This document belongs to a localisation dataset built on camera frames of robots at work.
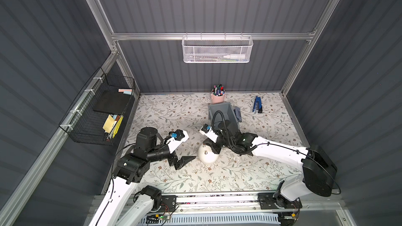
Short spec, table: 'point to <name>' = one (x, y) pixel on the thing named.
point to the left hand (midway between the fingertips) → (188, 148)
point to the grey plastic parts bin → (223, 117)
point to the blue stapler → (257, 106)
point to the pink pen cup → (218, 93)
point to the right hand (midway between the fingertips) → (204, 143)
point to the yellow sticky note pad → (108, 123)
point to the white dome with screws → (206, 155)
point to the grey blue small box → (237, 113)
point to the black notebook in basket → (112, 102)
